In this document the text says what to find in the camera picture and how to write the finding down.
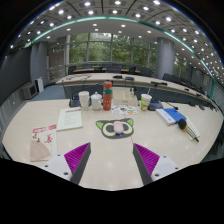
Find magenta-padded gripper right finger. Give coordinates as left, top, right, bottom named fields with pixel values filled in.
left=132, top=142, right=183, bottom=186

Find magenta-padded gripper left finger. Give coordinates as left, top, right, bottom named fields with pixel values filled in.
left=42, top=142, right=92, bottom=186

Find pink computer mouse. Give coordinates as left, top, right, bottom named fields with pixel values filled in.
left=113, top=120, right=125, bottom=135

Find black cat-face mouse pad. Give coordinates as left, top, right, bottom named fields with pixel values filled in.
left=95, top=117, right=135, bottom=140

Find red and white magazine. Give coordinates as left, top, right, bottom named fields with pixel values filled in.
left=29, top=123, right=58, bottom=163

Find black handheld microphone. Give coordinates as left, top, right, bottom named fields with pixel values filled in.
left=177, top=118, right=200, bottom=143

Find white paper booklet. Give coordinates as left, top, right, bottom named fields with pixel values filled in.
left=56, top=106, right=84, bottom=132

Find blue and white book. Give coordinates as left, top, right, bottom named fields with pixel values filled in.
left=155, top=107, right=188, bottom=126

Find black conference microphone unit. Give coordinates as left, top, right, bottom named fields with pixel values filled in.
left=147, top=99, right=179, bottom=112
left=68, top=96, right=93, bottom=108

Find white and green paper cup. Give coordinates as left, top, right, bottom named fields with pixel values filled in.
left=140, top=93, right=153, bottom=112

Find colourful sticker sheet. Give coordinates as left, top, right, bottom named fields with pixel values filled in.
left=111, top=104, right=139, bottom=116

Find stack of white paper cups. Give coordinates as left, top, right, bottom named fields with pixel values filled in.
left=78, top=90, right=91, bottom=111

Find white lidded mug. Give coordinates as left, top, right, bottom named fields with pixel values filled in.
left=90, top=91, right=103, bottom=111

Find beige desk organiser box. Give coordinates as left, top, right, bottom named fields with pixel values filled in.
left=112, top=87, right=139, bottom=107

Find red bottle with green band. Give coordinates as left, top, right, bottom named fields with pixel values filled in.
left=102, top=80, right=113, bottom=112

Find white standing board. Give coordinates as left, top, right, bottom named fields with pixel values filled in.
left=35, top=77, right=45, bottom=94

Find long curved conference desk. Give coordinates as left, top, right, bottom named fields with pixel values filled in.
left=55, top=72, right=214, bottom=105

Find dark office chairs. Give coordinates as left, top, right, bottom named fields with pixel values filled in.
left=68, top=63, right=209, bottom=96

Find ceiling lights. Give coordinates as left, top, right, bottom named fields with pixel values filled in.
left=9, top=0, right=224, bottom=84

